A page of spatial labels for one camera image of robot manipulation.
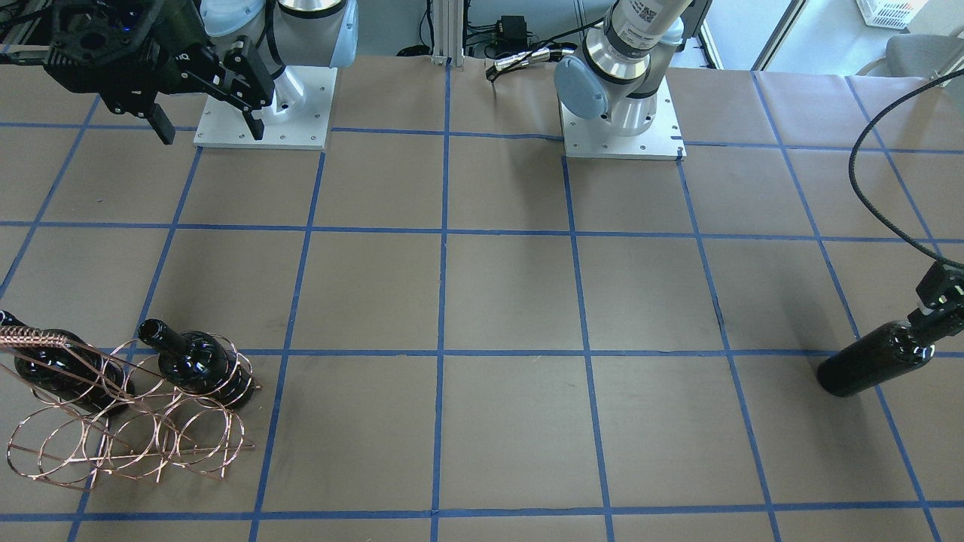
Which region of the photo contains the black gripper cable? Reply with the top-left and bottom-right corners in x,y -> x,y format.
849,66 -> 964,270

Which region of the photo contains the dark wine bottle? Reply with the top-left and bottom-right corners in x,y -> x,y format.
816,321 -> 935,397
137,318 -> 255,410

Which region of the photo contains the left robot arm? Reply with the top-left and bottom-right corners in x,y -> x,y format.
555,1 -> 925,356

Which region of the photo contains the copper wire wine basket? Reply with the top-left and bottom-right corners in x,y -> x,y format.
2,325 -> 255,492

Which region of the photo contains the aluminium frame post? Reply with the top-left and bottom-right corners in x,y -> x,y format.
429,0 -> 467,71

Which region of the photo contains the dark wine bottle far slot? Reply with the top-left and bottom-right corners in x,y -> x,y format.
14,346 -> 136,416

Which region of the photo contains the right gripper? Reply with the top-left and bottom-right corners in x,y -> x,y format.
44,1 -> 274,145

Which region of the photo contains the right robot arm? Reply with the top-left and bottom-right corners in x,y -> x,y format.
11,1 -> 358,151

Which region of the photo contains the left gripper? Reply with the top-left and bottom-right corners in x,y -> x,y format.
907,261 -> 963,346

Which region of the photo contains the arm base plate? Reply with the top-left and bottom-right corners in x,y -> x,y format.
194,66 -> 338,151
559,80 -> 688,160

